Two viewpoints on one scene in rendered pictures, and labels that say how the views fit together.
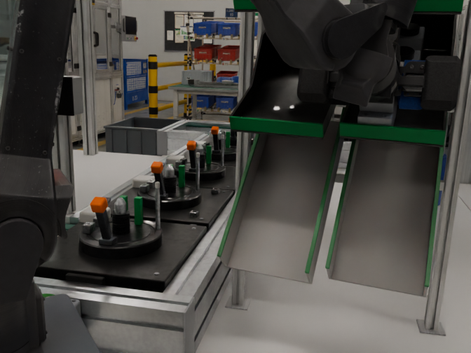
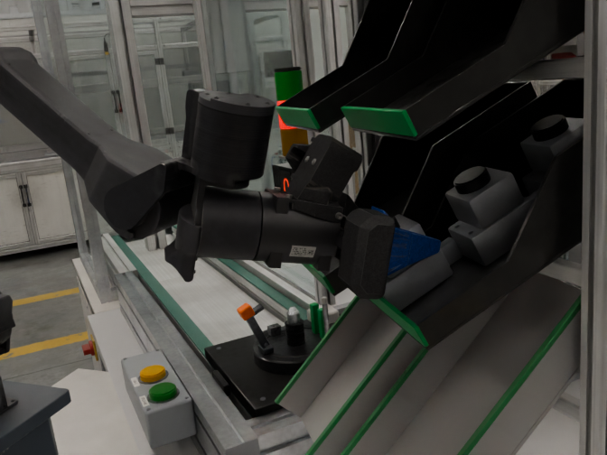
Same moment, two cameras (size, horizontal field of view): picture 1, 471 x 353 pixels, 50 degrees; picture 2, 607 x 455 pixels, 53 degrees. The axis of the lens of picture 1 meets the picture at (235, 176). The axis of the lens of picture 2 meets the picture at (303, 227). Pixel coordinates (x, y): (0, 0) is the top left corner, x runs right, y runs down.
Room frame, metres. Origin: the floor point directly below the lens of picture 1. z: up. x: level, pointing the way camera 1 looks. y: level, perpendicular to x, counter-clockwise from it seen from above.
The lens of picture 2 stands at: (0.31, -0.56, 1.40)
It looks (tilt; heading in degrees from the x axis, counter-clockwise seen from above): 14 degrees down; 55
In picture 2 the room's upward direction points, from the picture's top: 6 degrees counter-clockwise
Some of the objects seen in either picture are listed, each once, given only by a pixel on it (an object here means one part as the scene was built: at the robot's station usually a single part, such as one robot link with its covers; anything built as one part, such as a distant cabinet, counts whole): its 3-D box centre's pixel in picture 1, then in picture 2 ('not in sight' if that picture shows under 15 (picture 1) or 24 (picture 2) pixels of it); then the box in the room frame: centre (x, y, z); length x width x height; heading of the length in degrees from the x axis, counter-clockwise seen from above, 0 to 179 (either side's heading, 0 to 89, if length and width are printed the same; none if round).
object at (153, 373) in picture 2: not in sight; (153, 376); (0.61, 0.32, 0.96); 0.04 x 0.04 x 0.02
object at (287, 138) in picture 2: not in sight; (294, 141); (0.95, 0.36, 1.28); 0.05 x 0.05 x 0.05
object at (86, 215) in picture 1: (95, 218); (323, 320); (0.92, 0.27, 0.97); 0.05 x 0.05 x 0.04; 79
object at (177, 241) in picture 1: (121, 247); (297, 358); (0.80, 0.19, 0.96); 0.24 x 0.24 x 0.02; 79
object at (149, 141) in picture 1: (167, 143); not in sight; (2.93, 0.41, 0.73); 0.62 x 0.42 x 0.23; 79
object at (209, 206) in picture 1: (169, 181); not in sight; (1.05, 0.14, 1.01); 0.24 x 0.24 x 0.13; 79
